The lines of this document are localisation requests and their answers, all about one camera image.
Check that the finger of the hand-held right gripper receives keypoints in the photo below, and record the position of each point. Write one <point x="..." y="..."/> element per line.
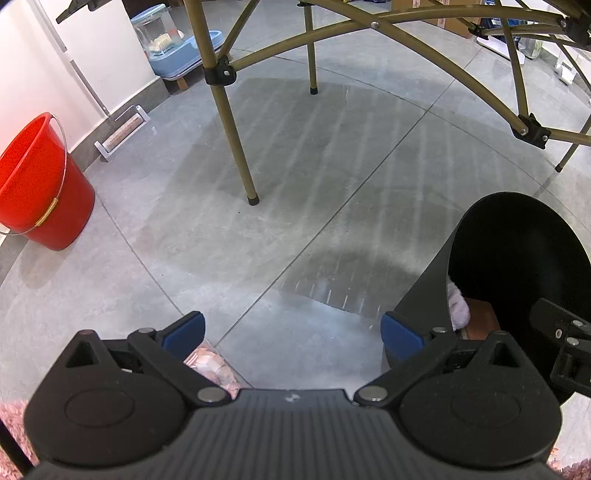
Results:
<point x="575" y="360"/>

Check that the red plastic bucket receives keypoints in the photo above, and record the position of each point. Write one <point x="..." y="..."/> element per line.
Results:
<point x="51" y="203"/>

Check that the pink fluffy fabric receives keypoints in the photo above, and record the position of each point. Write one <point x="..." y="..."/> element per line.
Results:
<point x="14" y="415"/>
<point x="577" y="457"/>

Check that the brown striped box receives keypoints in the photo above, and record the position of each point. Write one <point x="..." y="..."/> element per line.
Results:
<point x="480" y="318"/>

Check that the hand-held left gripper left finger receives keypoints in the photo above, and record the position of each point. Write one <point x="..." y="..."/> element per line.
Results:
<point x="184" y="332"/>

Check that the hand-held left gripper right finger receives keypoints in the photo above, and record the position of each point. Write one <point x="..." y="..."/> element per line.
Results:
<point x="401" y="334"/>

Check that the white floor squeegee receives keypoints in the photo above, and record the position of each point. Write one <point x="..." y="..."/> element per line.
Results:
<point x="122" y="131"/>

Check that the blue pet feeder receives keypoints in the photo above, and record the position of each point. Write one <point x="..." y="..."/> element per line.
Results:
<point x="171" y="60"/>

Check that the white bathroom scale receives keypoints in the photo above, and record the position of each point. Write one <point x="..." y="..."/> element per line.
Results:
<point x="503" y="50"/>

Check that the black trash bin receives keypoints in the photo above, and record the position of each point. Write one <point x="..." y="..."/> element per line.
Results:
<point x="508" y="240"/>

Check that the fluffy pink plush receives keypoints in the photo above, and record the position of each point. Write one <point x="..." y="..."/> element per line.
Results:
<point x="457" y="304"/>

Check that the tan folding table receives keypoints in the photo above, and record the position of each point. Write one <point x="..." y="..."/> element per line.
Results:
<point x="233" y="138"/>

